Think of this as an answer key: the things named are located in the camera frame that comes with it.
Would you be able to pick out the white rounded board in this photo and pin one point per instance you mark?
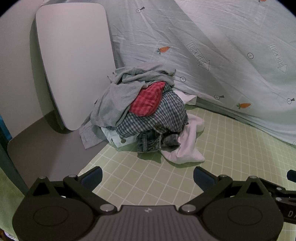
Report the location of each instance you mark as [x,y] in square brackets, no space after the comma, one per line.
[74,64]

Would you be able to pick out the carrot printed bed sheet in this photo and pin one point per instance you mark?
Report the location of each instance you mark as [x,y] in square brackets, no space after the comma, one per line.
[219,58]

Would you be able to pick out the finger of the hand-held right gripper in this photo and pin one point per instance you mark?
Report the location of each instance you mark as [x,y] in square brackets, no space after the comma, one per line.
[291,175]

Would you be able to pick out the light blue shirt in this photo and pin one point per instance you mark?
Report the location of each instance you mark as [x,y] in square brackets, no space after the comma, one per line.
[111,138]

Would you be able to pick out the red checked shirt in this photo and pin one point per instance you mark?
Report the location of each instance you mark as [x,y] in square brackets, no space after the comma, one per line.
[146,99]

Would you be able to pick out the blue-green plaid shirt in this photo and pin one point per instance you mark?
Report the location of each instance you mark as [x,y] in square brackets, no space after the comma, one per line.
[161,118]

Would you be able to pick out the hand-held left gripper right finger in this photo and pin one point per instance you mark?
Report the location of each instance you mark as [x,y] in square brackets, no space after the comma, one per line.
[203,178]

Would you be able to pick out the green fuzzy cloth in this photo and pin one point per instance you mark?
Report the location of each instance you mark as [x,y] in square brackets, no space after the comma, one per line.
[10,199]

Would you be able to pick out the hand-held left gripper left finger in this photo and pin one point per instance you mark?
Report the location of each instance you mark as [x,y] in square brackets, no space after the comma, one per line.
[92,178]

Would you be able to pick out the blue denim jeans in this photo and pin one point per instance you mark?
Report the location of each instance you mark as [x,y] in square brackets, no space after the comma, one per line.
[150,143]

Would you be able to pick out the white garment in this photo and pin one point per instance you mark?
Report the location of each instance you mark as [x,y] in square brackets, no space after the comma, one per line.
[189,143]

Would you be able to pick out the grey flat board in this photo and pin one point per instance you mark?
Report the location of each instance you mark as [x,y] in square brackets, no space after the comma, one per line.
[50,148]

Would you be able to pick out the grey zip hoodie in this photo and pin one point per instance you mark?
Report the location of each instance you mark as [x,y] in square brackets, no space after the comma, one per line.
[111,102]

